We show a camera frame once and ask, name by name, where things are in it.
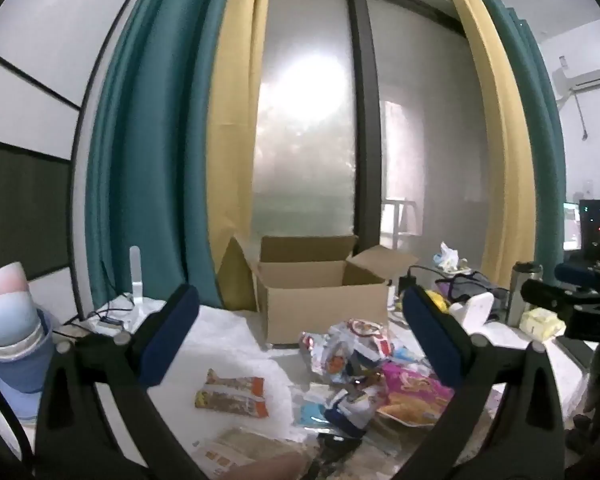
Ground yellow curtain right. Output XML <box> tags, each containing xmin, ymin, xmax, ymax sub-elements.
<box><xmin>452</xmin><ymin>0</ymin><xmax>535</xmax><ymax>286</ymax></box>

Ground stainless steel thermos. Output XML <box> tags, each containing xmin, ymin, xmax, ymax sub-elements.
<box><xmin>505</xmin><ymin>260</ymin><xmax>544</xmax><ymax>328</ymax></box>

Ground stacked pastel bowls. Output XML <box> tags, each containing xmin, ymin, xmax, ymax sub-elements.
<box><xmin>0</xmin><ymin>261</ymin><xmax>44</xmax><ymax>360</ymax></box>

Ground yellow tissue pack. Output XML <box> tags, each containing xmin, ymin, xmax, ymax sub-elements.
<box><xmin>518</xmin><ymin>308</ymin><xmax>566</xmax><ymax>342</ymax></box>

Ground white red cartoon snack bag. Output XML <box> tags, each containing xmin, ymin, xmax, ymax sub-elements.
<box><xmin>299</xmin><ymin>318</ymin><xmax>393</xmax><ymax>385</ymax></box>

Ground teal curtain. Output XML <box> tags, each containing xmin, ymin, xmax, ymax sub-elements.
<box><xmin>482</xmin><ymin>0</ymin><xmax>566</xmax><ymax>281</ymax></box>
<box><xmin>84</xmin><ymin>0</ymin><xmax>226</xmax><ymax>307</ymax></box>

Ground black window frame post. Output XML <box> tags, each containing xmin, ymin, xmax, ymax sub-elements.
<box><xmin>348</xmin><ymin>0</ymin><xmax>382</xmax><ymax>252</ymax></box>

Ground brown cardboard box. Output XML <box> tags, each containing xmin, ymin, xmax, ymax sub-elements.
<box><xmin>218</xmin><ymin>235</ymin><xmax>418</xmax><ymax>347</ymax></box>

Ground teal curtain left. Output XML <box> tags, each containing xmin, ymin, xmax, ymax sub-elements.
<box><xmin>84</xmin><ymin>0</ymin><xmax>226</xmax><ymax>307</ymax></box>

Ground white plastic appliance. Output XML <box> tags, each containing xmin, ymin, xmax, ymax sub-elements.
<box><xmin>449</xmin><ymin>292</ymin><xmax>494</xmax><ymax>335</ymax></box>

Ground orange cracker snack pack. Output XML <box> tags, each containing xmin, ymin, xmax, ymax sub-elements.
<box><xmin>194</xmin><ymin>368</ymin><xmax>268</xmax><ymax>419</ymax></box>

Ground blue sea salt cracker pack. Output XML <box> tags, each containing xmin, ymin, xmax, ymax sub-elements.
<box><xmin>324</xmin><ymin>385</ymin><xmax>385</xmax><ymax>439</ymax></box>

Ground crumpled white plastic bag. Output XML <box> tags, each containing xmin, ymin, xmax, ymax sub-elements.
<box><xmin>432</xmin><ymin>242</ymin><xmax>471</xmax><ymax>274</ymax></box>

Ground teal curtain right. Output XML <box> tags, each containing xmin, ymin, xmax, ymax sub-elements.
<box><xmin>482</xmin><ymin>0</ymin><xmax>566</xmax><ymax>281</ymax></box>

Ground white router antenna device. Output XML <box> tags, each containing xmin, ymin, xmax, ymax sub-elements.
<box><xmin>84</xmin><ymin>246</ymin><xmax>166</xmax><ymax>337</ymax></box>

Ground pink snack bag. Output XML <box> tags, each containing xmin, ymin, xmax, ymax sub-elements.
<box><xmin>377</xmin><ymin>362</ymin><xmax>454</xmax><ymax>427</ymax></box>

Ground white air conditioner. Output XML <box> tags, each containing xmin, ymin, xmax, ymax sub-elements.
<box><xmin>552</xmin><ymin>55</ymin><xmax>600</xmax><ymax>103</ymax></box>

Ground beige sandwich cracker pack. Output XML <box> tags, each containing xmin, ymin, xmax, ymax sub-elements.
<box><xmin>190</xmin><ymin>427</ymin><xmax>316</xmax><ymax>479</ymax></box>

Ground yellow curtain left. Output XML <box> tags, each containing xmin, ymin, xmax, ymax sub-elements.
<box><xmin>206</xmin><ymin>0</ymin><xmax>275</xmax><ymax>286</ymax></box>

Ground black power adapter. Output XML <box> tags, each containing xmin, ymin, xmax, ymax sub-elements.
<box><xmin>396</xmin><ymin>273</ymin><xmax>417</xmax><ymax>297</ymax></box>

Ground yellow curtain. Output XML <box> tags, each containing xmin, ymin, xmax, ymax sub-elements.
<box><xmin>206</xmin><ymin>0</ymin><xmax>275</xmax><ymax>286</ymax></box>
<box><xmin>452</xmin><ymin>0</ymin><xmax>535</xmax><ymax>286</ymax></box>

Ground dark bag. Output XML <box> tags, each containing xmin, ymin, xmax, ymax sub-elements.
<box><xmin>434</xmin><ymin>271</ymin><xmax>508</xmax><ymax>321</ymax></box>

